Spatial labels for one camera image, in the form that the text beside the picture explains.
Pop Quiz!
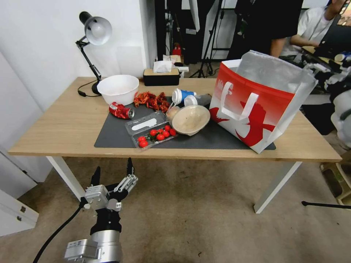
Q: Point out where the green yellow stool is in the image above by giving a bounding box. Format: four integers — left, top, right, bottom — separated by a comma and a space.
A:
320, 162, 351, 205

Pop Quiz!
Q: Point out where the clear bag with food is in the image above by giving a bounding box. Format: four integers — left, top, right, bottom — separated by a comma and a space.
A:
165, 100, 182, 122

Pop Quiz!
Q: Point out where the red silver food delivery bag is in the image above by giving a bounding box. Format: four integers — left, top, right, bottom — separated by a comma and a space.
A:
209, 50, 318, 154

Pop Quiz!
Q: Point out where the blue white paper cup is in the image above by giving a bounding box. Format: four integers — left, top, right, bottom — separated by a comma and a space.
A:
172, 88, 197, 107

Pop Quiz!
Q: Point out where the white plastic bowl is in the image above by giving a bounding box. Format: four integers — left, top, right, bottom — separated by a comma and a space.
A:
96, 74, 140, 106

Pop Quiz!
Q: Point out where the beige disposable bowl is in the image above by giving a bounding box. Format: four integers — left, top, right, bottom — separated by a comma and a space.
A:
171, 104, 211, 136

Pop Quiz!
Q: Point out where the crushed red soda can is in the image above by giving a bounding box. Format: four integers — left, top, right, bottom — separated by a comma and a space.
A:
109, 102, 135, 120

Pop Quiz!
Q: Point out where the black tripod stand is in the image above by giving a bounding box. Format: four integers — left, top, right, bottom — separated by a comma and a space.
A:
188, 0, 223, 79

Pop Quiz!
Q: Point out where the black tripod leg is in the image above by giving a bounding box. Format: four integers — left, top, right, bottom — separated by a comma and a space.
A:
301, 201, 351, 210

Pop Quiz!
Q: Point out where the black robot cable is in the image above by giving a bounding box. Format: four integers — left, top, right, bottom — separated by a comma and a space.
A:
32, 202, 84, 263

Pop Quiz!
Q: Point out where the dried red peel pile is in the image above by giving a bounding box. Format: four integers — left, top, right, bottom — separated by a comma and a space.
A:
133, 92, 171, 112

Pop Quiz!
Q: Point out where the person in white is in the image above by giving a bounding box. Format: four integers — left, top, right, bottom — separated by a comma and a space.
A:
279, 0, 343, 57

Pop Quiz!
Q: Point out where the clear plastic clamshell box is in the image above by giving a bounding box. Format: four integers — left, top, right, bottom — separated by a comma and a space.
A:
125, 110, 177, 152

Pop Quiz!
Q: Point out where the person in black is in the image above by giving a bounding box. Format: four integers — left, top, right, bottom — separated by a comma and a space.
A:
234, 0, 303, 58

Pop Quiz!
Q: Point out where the black tissue box wooden lid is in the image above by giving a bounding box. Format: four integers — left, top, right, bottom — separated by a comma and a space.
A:
143, 60, 181, 87

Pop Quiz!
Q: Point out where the white cabinet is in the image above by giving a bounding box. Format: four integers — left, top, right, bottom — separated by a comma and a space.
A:
0, 51, 53, 237

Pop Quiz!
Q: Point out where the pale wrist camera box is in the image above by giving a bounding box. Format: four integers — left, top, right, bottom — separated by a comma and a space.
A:
84, 184, 110, 211

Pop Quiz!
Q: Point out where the black desk lamp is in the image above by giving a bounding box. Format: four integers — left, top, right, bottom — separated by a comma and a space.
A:
75, 11, 113, 97

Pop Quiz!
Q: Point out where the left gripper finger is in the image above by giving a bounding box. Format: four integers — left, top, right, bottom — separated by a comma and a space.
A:
87, 165, 101, 192
113, 157, 139, 193

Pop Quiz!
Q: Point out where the dark grey desk mat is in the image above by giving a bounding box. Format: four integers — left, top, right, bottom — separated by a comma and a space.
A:
94, 96, 276, 150

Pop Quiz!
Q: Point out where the wooden table with white legs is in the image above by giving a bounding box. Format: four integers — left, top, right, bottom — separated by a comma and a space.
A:
7, 76, 343, 215

